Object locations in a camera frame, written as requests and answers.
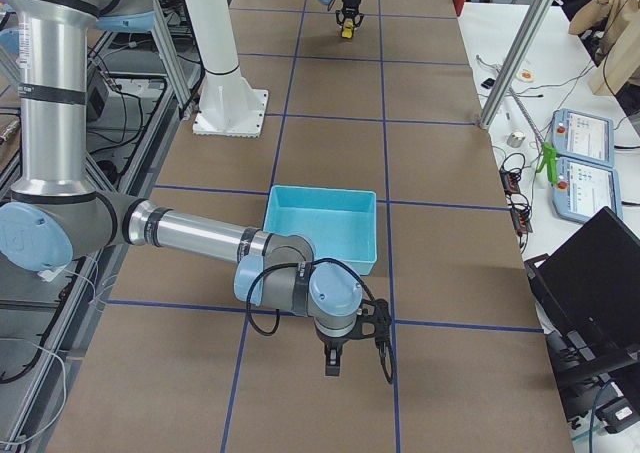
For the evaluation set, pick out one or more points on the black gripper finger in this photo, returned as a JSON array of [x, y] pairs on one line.
[[333, 362]]

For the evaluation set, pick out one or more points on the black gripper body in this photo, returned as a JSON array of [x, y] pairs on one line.
[[351, 1], [333, 344]]

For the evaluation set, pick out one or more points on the yellow beetle toy car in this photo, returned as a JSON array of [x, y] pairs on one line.
[[347, 31]]

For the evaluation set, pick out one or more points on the fried egg toy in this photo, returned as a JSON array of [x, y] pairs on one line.
[[525, 76]]

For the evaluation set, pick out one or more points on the light blue plastic bin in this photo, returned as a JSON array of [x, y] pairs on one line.
[[340, 223]]

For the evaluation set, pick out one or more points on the small black device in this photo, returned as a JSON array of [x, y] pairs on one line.
[[488, 83]]

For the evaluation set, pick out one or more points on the small metal cylinder weight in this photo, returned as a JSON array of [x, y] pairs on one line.
[[516, 139]]

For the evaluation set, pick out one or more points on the black laptop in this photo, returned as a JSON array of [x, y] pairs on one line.
[[589, 289]]

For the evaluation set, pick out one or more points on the upper teach pendant tablet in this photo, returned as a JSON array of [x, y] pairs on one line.
[[583, 136]]

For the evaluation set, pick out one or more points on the teach pendant tablet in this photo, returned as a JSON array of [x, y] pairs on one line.
[[583, 136], [582, 189]]

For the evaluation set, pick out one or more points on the seated person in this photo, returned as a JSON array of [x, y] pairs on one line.
[[589, 15]]

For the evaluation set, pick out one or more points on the lower teach pendant tablet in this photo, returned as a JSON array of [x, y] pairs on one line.
[[582, 189]]

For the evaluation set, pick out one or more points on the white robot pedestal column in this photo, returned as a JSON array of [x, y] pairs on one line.
[[215, 39]]

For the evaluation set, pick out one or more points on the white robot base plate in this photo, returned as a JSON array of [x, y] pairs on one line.
[[221, 113]]

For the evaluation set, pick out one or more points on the aluminium frame post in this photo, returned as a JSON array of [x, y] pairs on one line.
[[526, 33]]

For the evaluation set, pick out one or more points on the green handled reacher grabber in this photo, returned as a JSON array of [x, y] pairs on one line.
[[547, 156]]

